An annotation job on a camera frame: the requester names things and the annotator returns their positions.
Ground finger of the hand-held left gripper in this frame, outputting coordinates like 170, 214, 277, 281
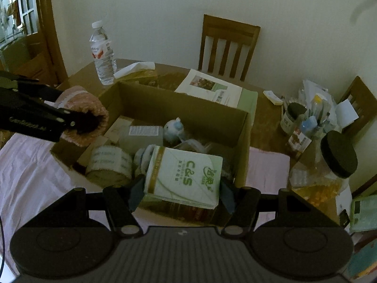
0, 71, 64, 103
44, 102, 78, 129

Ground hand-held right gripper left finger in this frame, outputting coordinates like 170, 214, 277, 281
24, 178, 146, 238

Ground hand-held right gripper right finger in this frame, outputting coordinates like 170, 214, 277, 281
221, 180, 342, 238

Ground pink knit roll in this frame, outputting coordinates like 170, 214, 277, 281
54, 85, 110, 148

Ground green and white tissue pack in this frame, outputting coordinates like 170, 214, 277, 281
143, 145, 224, 209

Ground pink card box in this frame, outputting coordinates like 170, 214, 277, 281
104, 117, 134, 142

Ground wooden desktop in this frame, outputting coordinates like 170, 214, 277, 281
56, 59, 352, 222

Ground wooden glass door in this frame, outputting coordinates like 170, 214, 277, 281
0, 0, 69, 87

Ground pink table cloth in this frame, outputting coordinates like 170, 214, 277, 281
0, 134, 291, 272

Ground clear plastic water bottle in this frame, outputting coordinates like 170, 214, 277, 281
89, 21, 118, 86

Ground green flat sheet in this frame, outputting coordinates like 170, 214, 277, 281
235, 90, 258, 125

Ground orange blister pack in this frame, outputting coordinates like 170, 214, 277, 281
306, 183, 340, 207

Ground small jar with dark lid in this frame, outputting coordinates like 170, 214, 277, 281
280, 102, 307, 136

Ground small blue capped bottle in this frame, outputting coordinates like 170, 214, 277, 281
300, 116, 318, 138

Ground white printed booklet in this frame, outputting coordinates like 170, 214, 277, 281
174, 68, 244, 108

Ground large jar with black lid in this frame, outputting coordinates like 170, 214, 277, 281
290, 130, 359, 201

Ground clear plastic bag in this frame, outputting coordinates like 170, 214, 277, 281
299, 79, 337, 116

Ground green plastic packet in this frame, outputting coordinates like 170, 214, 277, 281
349, 195, 377, 234

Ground white paper sheet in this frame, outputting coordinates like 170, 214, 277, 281
335, 99, 359, 129

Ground teal cardboard box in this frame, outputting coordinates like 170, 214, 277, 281
344, 235, 377, 281

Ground wooden chair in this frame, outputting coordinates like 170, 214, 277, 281
197, 14, 261, 81
339, 76, 377, 131

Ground black cable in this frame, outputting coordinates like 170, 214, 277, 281
0, 212, 6, 281

